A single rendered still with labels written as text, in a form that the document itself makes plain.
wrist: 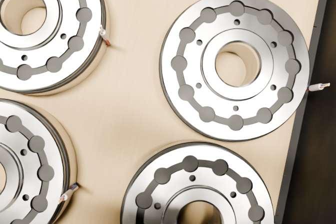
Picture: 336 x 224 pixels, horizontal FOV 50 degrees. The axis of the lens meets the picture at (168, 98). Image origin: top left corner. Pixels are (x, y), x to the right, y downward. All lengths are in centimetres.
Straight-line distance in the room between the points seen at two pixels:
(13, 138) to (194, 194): 12
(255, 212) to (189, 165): 5
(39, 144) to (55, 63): 5
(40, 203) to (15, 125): 5
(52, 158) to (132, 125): 6
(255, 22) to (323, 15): 8
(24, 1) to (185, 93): 13
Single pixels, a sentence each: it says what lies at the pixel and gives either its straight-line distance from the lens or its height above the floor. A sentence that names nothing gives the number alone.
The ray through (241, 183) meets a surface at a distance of 25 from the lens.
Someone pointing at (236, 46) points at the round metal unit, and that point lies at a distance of 26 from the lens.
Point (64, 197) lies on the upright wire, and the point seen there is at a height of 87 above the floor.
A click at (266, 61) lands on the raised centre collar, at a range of 25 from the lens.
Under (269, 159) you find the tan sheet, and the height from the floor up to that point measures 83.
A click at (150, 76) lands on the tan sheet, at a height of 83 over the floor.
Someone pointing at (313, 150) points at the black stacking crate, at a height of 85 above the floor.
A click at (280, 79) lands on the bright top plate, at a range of 25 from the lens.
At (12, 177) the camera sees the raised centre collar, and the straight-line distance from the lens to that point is 25.
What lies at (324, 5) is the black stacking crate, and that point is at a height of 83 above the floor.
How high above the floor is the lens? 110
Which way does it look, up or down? 87 degrees down
